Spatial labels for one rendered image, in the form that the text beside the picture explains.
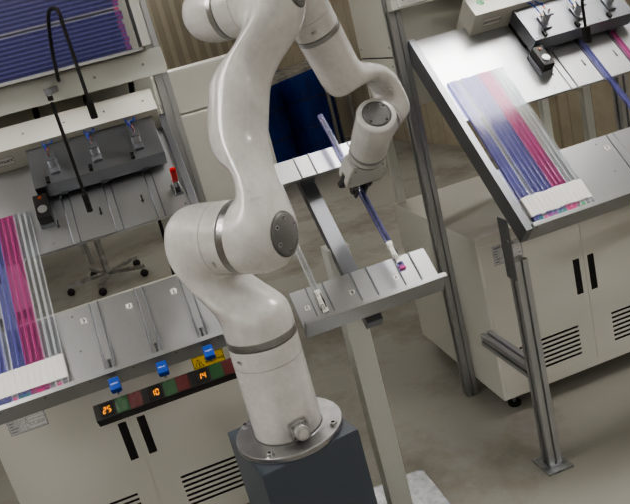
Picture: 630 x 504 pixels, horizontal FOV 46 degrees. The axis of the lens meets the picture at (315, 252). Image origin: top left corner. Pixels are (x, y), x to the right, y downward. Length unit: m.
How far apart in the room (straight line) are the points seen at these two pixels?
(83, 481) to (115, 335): 0.57
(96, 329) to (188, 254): 0.68
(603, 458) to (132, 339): 1.35
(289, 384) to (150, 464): 1.05
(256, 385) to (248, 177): 0.34
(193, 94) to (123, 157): 3.96
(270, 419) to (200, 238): 0.32
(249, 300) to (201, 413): 1.01
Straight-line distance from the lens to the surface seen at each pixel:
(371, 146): 1.57
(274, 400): 1.23
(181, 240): 1.18
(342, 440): 1.27
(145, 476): 2.24
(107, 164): 2.01
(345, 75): 1.47
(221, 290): 1.21
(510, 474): 2.29
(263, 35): 1.20
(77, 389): 1.78
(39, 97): 2.11
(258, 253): 1.10
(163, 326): 1.79
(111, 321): 1.82
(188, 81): 5.94
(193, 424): 2.18
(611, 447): 2.36
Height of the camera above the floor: 1.37
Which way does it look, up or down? 17 degrees down
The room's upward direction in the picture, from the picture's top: 15 degrees counter-clockwise
